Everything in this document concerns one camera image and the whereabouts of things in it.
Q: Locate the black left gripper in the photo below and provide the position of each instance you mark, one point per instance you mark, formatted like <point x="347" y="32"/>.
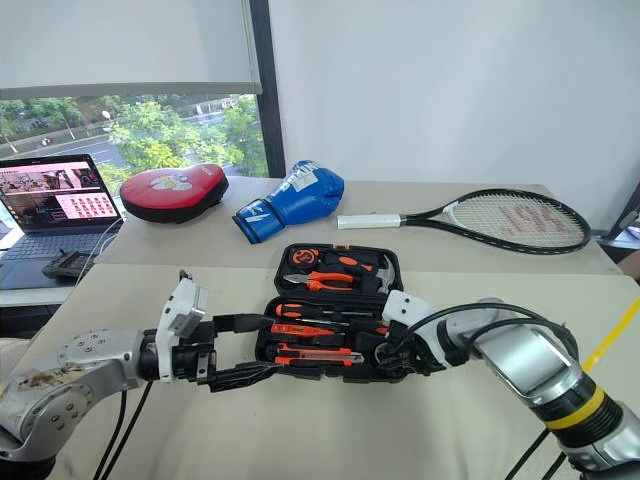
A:
<point x="192" y="360"/>

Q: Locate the orange voltage tester pen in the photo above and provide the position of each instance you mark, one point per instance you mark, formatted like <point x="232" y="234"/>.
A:
<point x="300" y="329"/>

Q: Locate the red boxing punch pad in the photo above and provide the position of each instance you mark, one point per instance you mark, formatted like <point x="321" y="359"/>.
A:
<point x="170" y="192"/>

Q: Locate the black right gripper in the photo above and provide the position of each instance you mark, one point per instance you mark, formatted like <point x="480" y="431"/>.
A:
<point x="417" y="357"/>

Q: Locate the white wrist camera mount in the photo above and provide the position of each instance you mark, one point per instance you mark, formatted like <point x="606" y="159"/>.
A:
<point x="405" y="305"/>
<point x="165" y="350"/>

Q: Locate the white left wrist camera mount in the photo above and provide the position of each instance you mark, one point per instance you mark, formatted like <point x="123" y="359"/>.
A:
<point x="165" y="350"/>

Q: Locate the black handheld controller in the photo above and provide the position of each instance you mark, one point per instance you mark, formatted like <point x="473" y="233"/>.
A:
<point x="67" y="265"/>

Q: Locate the thin black precision screwdriver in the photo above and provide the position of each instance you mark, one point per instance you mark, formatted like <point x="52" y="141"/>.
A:
<point x="322" y="321"/>

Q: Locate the blue boxing glove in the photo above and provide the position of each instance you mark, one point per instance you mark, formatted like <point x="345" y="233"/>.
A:
<point x="295" y="200"/>

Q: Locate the dark window frame post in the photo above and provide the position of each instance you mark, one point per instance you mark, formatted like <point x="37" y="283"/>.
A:
<point x="267" y="90"/>

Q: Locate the black orange tape measure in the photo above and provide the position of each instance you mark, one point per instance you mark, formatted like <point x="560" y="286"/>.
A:
<point x="303" y="257"/>

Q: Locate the yellow tape strip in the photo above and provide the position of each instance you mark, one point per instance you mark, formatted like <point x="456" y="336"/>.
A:
<point x="612" y="335"/>

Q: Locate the black tennis racket white grip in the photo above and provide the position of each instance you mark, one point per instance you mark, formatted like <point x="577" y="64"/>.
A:
<point x="370" y="220"/>

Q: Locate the black plastic tool case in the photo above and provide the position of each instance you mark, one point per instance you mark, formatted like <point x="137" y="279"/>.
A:
<point x="327" y="296"/>

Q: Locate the dark chair frame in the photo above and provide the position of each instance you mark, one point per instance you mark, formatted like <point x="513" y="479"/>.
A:
<point x="627" y="215"/>

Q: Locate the orange black utility knife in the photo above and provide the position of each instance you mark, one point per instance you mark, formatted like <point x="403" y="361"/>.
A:
<point x="310" y="356"/>

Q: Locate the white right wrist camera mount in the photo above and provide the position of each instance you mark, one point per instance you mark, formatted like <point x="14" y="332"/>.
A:
<point x="405" y="305"/>

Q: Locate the open laptop computer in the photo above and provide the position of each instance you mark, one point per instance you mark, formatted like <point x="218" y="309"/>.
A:
<point x="55" y="200"/>

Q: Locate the white roller window blind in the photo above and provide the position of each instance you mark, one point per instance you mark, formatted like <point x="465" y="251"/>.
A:
<point x="130" y="45"/>

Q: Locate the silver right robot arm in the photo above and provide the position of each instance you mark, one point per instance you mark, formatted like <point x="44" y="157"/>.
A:
<point x="530" y="350"/>

